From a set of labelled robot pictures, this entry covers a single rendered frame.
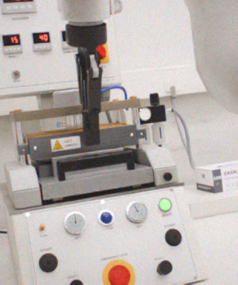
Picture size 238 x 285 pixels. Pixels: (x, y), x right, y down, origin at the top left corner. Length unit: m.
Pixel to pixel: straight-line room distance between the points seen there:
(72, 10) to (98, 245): 0.43
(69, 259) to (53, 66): 0.53
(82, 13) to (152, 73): 0.85
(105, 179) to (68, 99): 0.23
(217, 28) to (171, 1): 1.45
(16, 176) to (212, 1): 0.68
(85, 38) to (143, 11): 0.89
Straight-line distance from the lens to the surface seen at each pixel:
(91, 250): 0.97
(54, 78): 1.31
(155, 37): 1.80
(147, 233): 1.00
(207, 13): 0.40
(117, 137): 1.10
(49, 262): 0.95
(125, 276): 0.97
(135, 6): 1.80
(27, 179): 1.00
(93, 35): 0.92
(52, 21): 1.33
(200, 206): 1.51
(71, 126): 1.16
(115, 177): 1.01
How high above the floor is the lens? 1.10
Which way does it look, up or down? 3 degrees down
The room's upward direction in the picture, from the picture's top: 7 degrees counter-clockwise
